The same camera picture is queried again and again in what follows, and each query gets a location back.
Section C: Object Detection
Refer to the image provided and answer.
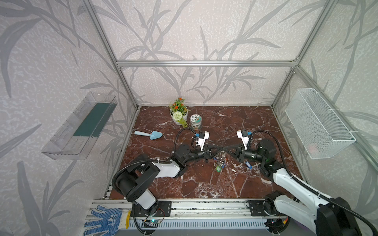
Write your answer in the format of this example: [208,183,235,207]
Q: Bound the green circuit board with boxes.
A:
[141,218,164,228]

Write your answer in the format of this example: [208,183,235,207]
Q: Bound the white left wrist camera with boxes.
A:
[195,131,210,151]

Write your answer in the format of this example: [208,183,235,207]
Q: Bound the blue tagged key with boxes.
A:
[245,161,253,169]

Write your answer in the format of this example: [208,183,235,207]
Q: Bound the blue dotted work glove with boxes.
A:
[83,205,131,236]

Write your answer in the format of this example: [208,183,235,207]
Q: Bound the light blue toy trowel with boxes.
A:
[134,131,162,140]

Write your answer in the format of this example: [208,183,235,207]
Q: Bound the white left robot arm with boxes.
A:
[111,127,222,211]

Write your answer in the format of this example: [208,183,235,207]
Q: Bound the printed snack jar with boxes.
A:
[190,114,202,130]

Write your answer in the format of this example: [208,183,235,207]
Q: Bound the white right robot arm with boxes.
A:
[235,130,378,236]

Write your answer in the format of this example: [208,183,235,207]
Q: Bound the white wire mesh basket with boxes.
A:
[285,88,356,159]

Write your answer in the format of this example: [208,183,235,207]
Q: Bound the clear plastic wall tray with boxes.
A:
[41,92,118,160]

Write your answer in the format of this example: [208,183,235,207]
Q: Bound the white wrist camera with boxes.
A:
[195,131,210,151]
[237,130,252,150]

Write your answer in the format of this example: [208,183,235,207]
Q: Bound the potted artificial flower plant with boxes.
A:
[169,98,189,128]

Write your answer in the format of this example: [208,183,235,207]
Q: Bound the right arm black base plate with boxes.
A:
[246,200,287,218]

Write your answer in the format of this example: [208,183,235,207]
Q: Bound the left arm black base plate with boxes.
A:
[132,201,172,217]

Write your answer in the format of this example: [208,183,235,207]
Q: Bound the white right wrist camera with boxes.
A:
[237,130,252,150]

